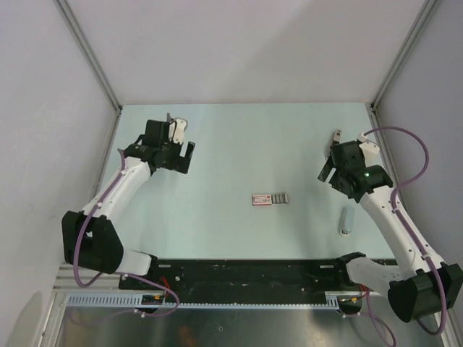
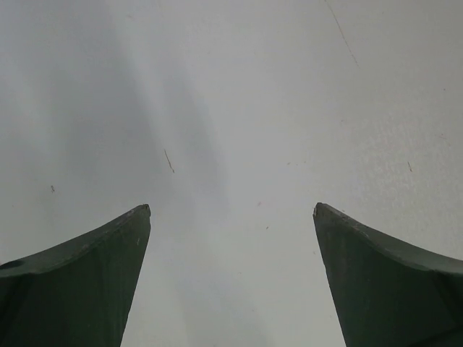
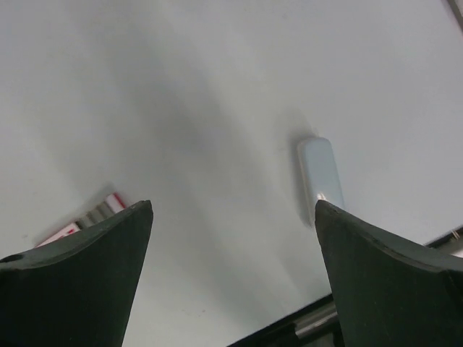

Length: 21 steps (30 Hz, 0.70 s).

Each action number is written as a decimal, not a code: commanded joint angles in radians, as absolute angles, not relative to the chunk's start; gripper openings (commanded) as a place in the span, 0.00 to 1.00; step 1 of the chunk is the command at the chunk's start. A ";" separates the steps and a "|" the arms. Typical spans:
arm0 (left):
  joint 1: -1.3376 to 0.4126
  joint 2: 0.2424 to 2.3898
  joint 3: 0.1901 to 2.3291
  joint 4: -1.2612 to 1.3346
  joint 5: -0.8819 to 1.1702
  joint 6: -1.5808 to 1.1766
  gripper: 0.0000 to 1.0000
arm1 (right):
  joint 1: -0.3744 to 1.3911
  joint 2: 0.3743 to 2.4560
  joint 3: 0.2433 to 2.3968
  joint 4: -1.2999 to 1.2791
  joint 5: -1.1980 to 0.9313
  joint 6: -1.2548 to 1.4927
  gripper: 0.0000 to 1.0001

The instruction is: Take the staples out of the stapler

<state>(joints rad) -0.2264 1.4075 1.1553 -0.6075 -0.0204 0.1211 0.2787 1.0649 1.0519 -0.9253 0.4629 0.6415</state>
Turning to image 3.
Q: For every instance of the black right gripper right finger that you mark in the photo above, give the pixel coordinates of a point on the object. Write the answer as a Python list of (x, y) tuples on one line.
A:
[(388, 291)]

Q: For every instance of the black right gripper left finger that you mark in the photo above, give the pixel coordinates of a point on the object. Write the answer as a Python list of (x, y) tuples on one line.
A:
[(79, 290)]

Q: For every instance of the red white staple box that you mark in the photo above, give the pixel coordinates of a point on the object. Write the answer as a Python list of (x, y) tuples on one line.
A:
[(93, 213)]

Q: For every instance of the light blue stapler cover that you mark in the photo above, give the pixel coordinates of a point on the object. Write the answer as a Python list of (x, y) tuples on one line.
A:
[(320, 174)]

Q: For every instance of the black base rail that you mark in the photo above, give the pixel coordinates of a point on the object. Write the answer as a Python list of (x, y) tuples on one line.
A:
[(316, 324)]

